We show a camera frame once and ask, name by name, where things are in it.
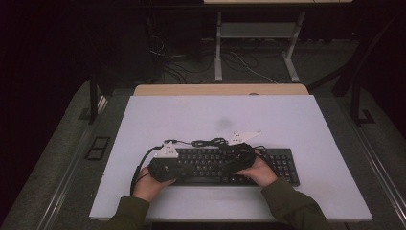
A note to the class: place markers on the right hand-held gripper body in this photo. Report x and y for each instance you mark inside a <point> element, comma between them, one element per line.
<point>244,155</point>

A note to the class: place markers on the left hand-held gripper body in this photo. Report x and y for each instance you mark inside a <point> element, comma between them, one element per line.
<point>162,169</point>

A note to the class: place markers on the black computer keyboard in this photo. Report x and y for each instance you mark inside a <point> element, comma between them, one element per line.
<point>204,166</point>

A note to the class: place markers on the person's right hand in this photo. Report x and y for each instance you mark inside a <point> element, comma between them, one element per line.
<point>260,172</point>

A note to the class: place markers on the person's left hand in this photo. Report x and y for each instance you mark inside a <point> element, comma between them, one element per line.
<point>146,188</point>

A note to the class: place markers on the wooden table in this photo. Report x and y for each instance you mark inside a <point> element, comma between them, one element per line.
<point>191,89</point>

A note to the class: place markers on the black metal stand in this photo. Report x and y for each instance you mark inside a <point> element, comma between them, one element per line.
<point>93,102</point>
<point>356,102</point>

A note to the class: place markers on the black floor socket frame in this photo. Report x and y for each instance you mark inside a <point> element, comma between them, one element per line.
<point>101,142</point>

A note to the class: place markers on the metal floor rail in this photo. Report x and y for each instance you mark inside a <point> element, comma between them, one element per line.
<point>379,166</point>
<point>68,179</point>

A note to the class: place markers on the white metal-frame desk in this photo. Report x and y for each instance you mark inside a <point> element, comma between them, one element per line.
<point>257,30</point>

